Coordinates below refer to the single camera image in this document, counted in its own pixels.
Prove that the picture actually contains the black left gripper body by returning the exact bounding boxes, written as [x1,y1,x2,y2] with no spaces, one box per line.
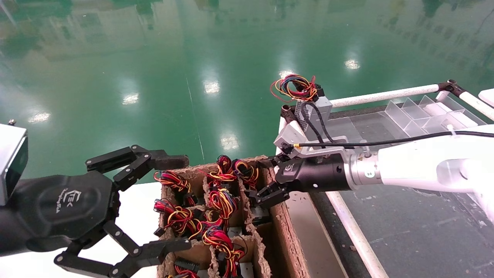
[0,171,121,256]

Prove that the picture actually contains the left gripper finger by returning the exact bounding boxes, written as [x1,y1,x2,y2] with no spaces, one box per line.
[54,219,193,278]
[85,145,190,192]

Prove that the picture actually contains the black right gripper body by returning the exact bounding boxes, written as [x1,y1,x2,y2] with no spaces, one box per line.
[275,153,353,193]

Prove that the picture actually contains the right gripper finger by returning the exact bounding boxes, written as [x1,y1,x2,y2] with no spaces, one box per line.
[257,154,291,169]
[250,181,291,208]

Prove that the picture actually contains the silver power supply colourful wires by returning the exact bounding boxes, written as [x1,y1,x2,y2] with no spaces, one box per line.
[205,155,237,186]
[233,159,271,226]
[208,188,240,222]
[166,258,201,278]
[153,199,205,237]
[154,172,198,208]
[201,226,255,278]

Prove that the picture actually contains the brown cardboard divider box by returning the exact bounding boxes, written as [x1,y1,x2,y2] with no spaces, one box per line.
[156,154,311,278]

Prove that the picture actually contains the clear acrylic divider tray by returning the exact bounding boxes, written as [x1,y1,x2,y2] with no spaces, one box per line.
[380,95,487,136]

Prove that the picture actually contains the white board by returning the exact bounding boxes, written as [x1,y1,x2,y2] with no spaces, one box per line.
[479,89,494,108]

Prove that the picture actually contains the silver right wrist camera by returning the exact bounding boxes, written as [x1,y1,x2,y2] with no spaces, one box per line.
[274,120,367,159]

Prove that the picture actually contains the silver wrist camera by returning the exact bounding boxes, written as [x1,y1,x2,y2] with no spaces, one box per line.
[0,120,29,206]
[274,120,367,159]

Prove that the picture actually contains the silver power supply coiled wires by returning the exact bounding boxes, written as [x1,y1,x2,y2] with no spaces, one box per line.
[270,74,333,141]

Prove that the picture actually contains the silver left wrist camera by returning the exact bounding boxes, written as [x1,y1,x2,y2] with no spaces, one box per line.
[0,120,29,206]

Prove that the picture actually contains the white tube cart frame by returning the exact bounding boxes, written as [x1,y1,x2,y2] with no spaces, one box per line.
[274,79,494,278]

